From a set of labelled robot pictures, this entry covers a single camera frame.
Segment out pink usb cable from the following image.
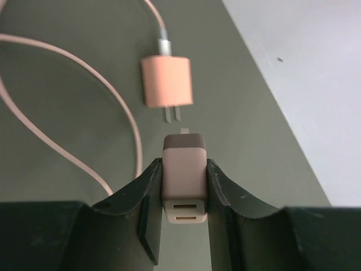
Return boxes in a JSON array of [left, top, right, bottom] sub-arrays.
[[0, 0, 171, 197]]

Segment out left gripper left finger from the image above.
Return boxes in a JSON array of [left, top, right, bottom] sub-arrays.
[[1, 158, 162, 270]]

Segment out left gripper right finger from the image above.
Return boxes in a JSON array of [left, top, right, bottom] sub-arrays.
[[207, 160, 360, 270]]

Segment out beige brown charger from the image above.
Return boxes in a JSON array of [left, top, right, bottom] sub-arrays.
[[161, 128, 208, 224]]

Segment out salmon pink charger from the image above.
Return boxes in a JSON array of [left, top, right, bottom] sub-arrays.
[[141, 55, 193, 123]]

